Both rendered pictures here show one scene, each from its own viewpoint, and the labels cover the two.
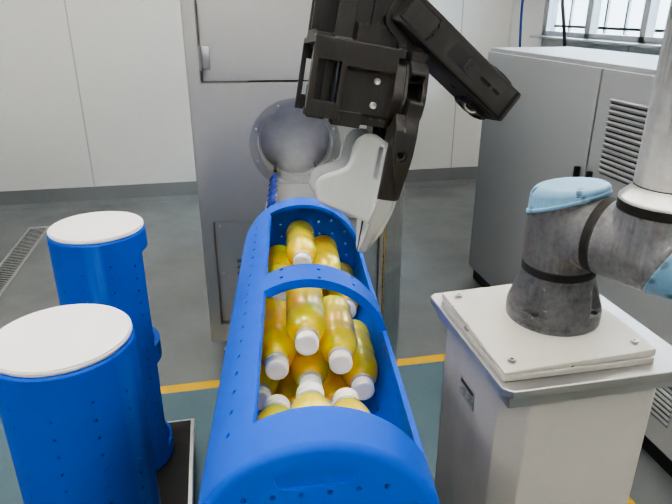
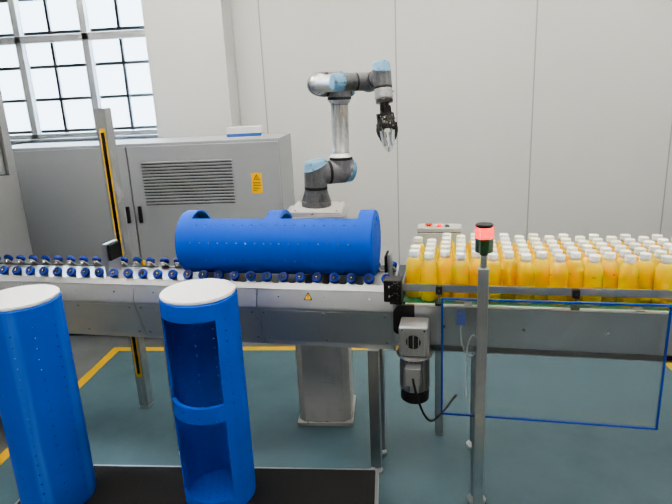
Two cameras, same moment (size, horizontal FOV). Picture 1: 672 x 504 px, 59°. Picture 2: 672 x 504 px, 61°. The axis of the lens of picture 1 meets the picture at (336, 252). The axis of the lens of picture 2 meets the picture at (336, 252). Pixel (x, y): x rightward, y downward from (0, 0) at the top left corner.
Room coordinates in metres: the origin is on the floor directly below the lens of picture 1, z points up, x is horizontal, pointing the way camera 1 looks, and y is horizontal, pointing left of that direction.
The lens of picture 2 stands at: (-0.05, 2.33, 1.71)
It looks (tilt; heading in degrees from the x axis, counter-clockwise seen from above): 15 degrees down; 287
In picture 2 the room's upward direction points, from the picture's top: 3 degrees counter-clockwise
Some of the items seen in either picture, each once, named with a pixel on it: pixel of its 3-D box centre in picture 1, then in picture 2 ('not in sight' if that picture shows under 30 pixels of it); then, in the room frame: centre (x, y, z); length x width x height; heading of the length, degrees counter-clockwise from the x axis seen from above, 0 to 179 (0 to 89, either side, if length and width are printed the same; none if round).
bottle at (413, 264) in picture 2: not in sight; (414, 274); (0.31, 0.12, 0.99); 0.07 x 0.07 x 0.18
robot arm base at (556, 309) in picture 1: (555, 286); (316, 195); (0.88, -0.36, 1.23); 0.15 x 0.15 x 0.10
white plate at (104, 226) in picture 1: (96, 226); (19, 297); (1.71, 0.74, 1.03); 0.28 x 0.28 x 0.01
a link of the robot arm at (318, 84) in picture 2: not in sight; (326, 83); (0.75, -0.22, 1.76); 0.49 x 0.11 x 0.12; 128
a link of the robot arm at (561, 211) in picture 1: (569, 221); (317, 172); (0.87, -0.36, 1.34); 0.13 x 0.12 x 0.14; 38
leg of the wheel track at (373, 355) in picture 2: not in sight; (375, 411); (0.50, 0.09, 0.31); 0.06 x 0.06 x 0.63; 4
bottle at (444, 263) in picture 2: not in sight; (444, 275); (0.19, 0.11, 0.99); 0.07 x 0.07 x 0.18
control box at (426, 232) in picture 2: not in sight; (439, 235); (0.25, -0.29, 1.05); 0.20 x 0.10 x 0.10; 4
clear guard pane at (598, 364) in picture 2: not in sight; (548, 363); (-0.22, 0.23, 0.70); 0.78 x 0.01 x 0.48; 4
